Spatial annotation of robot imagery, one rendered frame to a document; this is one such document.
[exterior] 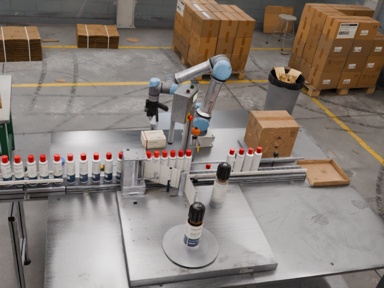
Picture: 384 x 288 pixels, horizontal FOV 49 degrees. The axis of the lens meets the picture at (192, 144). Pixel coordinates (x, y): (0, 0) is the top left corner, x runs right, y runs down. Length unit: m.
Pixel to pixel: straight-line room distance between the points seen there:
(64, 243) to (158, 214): 0.54
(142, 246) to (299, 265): 0.88
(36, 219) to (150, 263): 1.70
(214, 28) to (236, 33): 0.38
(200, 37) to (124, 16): 2.34
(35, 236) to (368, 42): 5.04
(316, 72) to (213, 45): 1.55
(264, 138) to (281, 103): 2.23
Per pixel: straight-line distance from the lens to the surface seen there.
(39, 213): 3.78
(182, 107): 2.48
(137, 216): 2.45
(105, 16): 7.95
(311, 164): 3.30
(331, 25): 6.18
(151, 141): 3.05
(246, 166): 2.85
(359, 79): 6.83
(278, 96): 5.22
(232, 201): 2.66
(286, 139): 3.16
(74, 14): 7.89
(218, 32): 6.06
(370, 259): 2.73
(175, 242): 2.32
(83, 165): 2.58
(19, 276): 3.03
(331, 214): 2.91
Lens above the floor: 2.58
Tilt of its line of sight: 33 degrees down
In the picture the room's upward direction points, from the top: 9 degrees clockwise
